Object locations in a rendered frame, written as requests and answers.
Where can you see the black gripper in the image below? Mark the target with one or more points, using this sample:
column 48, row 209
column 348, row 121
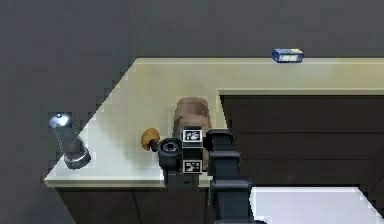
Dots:
column 170, row 151

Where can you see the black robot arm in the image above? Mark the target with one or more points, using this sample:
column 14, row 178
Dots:
column 226, row 173

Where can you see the brown bread loaf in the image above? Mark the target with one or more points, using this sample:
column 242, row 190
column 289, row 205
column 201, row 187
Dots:
column 192, row 111

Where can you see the orange-brown round potato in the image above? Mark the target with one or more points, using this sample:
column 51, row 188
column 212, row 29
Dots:
column 149, row 137

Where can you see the grey metal pepper grinder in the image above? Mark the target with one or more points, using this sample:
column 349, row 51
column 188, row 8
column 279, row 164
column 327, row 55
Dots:
column 68, row 141

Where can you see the blue box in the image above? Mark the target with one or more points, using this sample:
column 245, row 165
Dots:
column 287, row 55

